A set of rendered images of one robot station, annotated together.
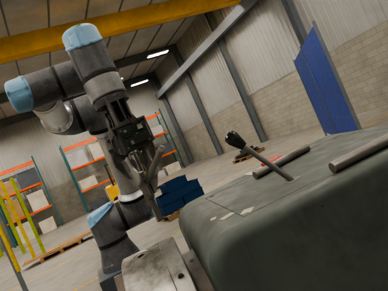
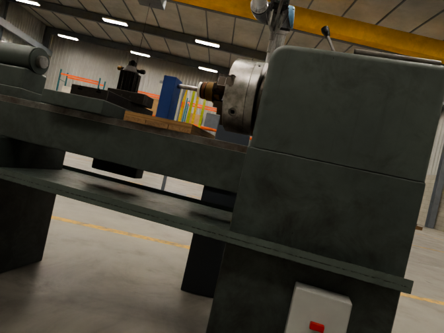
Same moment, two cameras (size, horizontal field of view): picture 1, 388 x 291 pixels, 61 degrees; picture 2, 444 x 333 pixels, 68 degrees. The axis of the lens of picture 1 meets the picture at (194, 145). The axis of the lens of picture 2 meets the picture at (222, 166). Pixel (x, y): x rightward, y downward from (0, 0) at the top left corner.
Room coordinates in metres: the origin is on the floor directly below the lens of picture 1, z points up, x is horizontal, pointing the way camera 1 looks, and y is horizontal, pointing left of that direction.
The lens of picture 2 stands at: (-0.61, -0.35, 0.78)
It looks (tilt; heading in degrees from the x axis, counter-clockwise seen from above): 1 degrees down; 23
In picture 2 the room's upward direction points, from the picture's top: 13 degrees clockwise
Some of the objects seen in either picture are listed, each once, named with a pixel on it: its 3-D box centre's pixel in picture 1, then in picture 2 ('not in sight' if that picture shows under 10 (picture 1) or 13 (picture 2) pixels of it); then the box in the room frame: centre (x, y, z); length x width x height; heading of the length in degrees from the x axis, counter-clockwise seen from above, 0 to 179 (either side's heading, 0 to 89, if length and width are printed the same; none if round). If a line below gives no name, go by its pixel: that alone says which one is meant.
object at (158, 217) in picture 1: (149, 196); (271, 38); (0.73, 0.13, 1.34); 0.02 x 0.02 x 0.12
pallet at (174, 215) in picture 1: (177, 195); not in sight; (8.02, 0.85, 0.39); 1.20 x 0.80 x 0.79; 122
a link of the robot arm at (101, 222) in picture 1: (107, 222); not in sight; (1.27, 0.42, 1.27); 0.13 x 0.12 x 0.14; 106
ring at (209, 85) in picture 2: not in sight; (211, 92); (0.71, 0.34, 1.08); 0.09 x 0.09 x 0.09; 10
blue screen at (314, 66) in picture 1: (323, 97); not in sight; (6.94, -2.87, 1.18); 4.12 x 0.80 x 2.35; 166
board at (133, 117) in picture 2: not in sight; (173, 128); (0.68, 0.48, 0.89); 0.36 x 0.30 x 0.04; 10
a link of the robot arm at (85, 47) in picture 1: (89, 55); not in sight; (0.68, 0.12, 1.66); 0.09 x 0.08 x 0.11; 16
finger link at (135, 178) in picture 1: (138, 176); (271, 20); (0.67, 0.13, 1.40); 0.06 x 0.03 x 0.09; 22
